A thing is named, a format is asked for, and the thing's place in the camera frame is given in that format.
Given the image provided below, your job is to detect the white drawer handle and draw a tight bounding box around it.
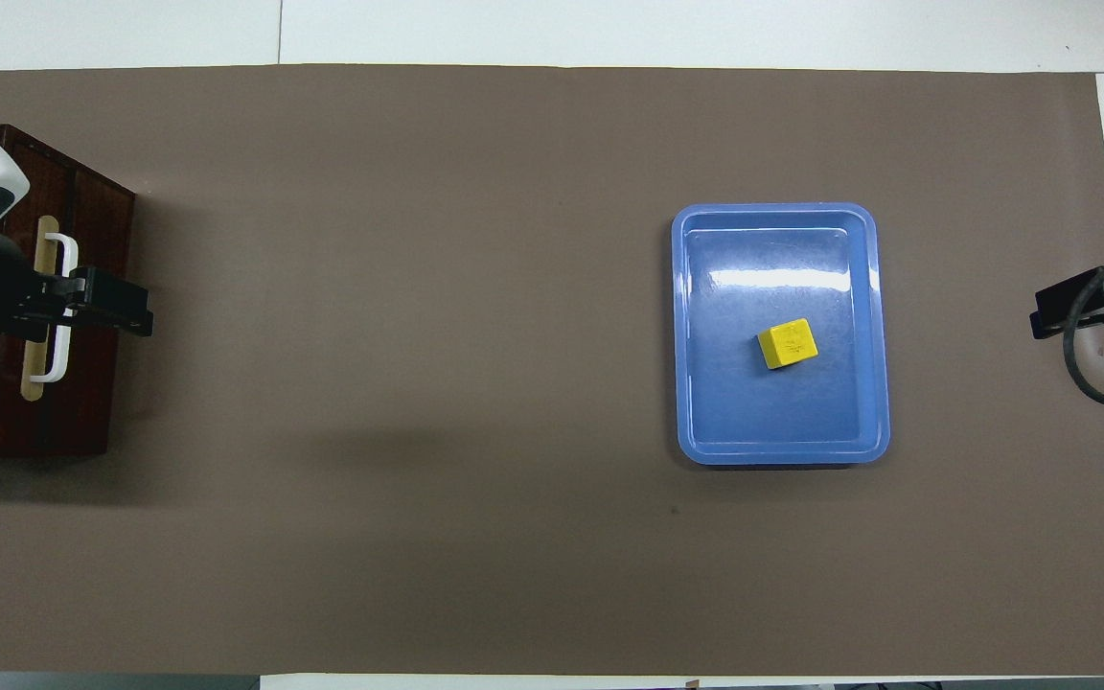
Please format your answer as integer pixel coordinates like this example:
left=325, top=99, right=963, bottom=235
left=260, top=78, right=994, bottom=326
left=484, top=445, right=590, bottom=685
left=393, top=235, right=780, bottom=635
left=42, top=233, right=80, bottom=384

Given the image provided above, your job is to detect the brown table mat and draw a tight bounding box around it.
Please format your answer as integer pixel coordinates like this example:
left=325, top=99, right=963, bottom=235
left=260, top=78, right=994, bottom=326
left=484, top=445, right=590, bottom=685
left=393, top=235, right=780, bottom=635
left=0, top=64, right=1104, bottom=677

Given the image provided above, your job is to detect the dark wooden drawer cabinet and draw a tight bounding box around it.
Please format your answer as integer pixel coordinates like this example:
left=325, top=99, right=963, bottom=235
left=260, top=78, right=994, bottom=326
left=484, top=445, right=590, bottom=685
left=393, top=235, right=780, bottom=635
left=0, top=124, right=137, bottom=460

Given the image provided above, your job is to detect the wooden drawer with dark front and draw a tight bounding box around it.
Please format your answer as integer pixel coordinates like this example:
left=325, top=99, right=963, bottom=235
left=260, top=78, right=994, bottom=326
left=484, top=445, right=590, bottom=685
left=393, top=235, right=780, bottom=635
left=0, top=127, right=80, bottom=457

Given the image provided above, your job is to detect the blue plastic tray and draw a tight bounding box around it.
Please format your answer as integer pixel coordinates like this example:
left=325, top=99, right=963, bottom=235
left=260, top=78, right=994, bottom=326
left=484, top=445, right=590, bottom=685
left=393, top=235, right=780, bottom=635
left=672, top=202, right=892, bottom=467

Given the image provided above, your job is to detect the yellow block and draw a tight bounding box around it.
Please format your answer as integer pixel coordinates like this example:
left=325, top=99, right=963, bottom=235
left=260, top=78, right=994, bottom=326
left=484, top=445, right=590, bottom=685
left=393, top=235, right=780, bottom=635
left=758, top=318, right=819, bottom=370

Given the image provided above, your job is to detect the light wooden handle backplate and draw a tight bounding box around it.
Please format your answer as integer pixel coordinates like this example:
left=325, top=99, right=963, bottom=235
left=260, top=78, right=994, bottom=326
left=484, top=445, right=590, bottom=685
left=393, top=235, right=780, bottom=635
left=21, top=216, right=60, bottom=403

